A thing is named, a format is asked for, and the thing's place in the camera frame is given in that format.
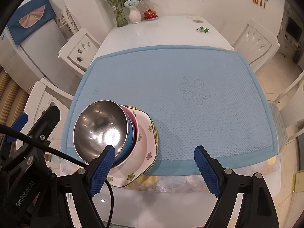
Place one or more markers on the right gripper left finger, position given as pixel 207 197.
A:
pixel 52 209

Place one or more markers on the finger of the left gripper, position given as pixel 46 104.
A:
pixel 18 125
pixel 44 126

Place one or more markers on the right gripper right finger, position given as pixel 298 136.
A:
pixel 257 207

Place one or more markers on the blue steel bowl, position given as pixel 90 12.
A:
pixel 126 149

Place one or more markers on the pink polka dot bowl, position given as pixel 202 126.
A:
pixel 100 124

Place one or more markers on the small floral square plate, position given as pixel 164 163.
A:
pixel 118 177

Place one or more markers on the red steel bowl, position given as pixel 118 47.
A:
pixel 135 135

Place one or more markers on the large floral square plate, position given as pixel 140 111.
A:
pixel 146 148

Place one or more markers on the white chair near left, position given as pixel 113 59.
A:
pixel 43 95

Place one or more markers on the white chair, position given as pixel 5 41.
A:
pixel 79 51
pixel 257 45
pixel 290 114
pixel 43 95

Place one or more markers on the white refrigerator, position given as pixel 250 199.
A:
pixel 36 58

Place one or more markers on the white chair far left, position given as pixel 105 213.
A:
pixel 79 51

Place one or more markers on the white chair near right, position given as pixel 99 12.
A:
pixel 290 114

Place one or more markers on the blue fridge cover cloth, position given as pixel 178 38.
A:
pixel 28 18

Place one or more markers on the blue quilted table mat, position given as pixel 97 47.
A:
pixel 195 96

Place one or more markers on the red lidded tea cup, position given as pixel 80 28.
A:
pixel 150 14

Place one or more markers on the white chair far right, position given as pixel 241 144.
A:
pixel 257 45

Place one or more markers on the green white candy wrapper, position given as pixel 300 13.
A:
pixel 202 29

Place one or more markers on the orange hanging wall ornaments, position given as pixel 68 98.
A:
pixel 261 3

